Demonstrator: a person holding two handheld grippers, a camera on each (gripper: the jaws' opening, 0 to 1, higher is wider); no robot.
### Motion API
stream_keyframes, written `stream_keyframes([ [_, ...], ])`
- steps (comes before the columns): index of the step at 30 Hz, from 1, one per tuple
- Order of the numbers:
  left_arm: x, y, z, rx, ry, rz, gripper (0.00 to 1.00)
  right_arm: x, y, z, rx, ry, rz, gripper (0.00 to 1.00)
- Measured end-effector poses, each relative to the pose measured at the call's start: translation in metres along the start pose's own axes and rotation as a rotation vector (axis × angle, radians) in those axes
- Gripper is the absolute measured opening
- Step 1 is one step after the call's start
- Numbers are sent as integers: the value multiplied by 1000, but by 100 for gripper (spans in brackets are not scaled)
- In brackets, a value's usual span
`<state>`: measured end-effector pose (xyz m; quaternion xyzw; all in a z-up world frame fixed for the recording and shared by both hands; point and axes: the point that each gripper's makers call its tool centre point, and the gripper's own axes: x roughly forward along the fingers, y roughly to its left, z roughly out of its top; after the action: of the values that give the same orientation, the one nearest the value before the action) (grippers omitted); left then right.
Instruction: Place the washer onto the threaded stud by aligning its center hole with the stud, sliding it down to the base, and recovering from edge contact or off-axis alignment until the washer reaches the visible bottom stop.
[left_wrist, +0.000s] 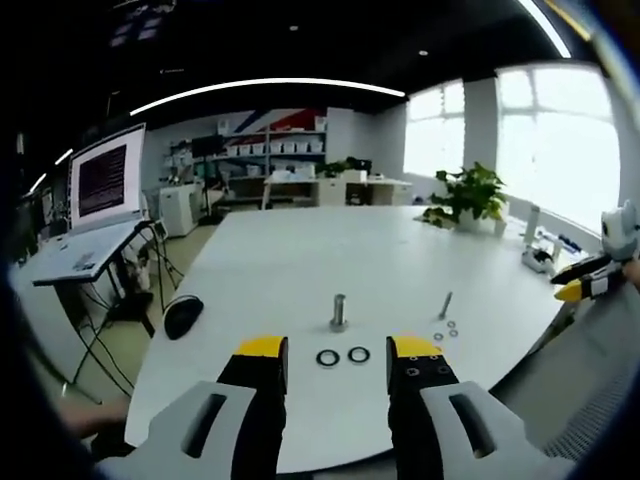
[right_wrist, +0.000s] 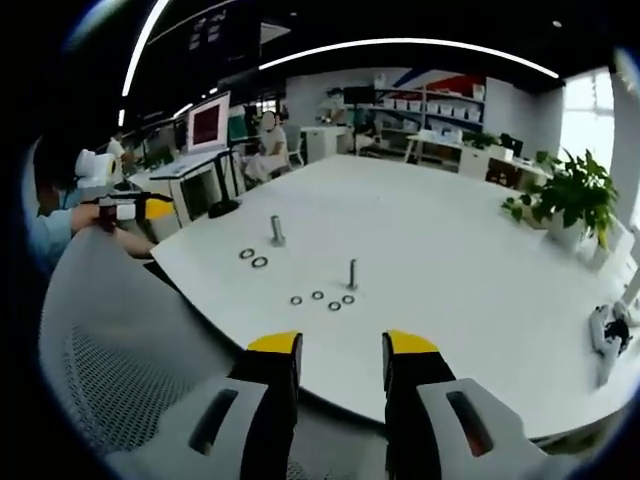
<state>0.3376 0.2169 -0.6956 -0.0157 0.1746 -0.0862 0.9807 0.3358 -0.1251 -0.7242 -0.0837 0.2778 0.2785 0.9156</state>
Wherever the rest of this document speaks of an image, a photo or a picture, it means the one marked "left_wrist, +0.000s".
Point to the thin silver threaded stud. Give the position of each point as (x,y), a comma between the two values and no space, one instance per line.
(445,306)

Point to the white background workbench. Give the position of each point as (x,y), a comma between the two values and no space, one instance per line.
(340,187)

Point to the grey mesh chair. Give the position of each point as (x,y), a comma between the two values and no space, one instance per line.
(590,380)

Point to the black computer mouse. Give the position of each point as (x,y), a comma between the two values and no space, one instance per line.
(183,316)

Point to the thick silver threaded stud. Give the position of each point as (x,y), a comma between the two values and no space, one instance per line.
(340,312)

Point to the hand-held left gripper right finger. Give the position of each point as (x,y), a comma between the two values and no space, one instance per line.
(450,430)

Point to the storage shelf with white bins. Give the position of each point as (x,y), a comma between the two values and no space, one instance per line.
(280,147)

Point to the green potted plant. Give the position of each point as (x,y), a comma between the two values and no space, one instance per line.
(472,192)

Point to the black-legged laptop stand table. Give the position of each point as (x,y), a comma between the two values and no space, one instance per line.
(125,300)

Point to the tall white bottle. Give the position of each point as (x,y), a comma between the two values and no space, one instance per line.
(532,227)

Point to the large black washer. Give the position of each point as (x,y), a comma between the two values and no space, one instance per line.
(358,355)
(328,357)

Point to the white floor cabinet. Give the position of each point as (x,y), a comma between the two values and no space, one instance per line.
(179,210)

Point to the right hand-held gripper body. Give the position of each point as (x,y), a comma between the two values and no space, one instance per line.
(619,232)

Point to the small white device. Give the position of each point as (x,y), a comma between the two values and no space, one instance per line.
(539,259)

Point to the open white laptop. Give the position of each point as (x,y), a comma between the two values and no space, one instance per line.
(100,200)

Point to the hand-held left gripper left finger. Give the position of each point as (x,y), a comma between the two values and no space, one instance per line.
(210,430)

